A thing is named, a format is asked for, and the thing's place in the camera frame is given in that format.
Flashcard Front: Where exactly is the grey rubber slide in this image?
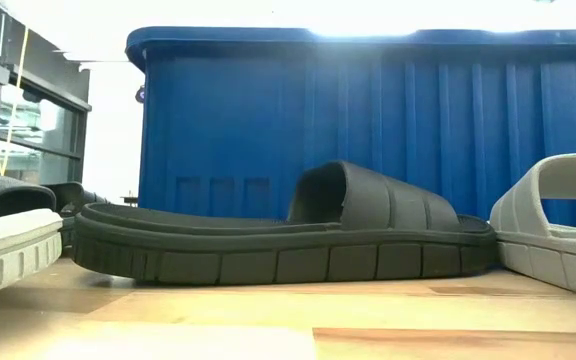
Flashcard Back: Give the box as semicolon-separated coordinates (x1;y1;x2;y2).
489;151;576;304
0;207;64;303

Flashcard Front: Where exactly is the blue plastic bin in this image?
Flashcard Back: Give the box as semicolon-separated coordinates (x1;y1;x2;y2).
125;25;576;232

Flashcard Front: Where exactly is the dark framed glass partition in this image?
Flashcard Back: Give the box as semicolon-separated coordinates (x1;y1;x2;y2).
0;0;93;201

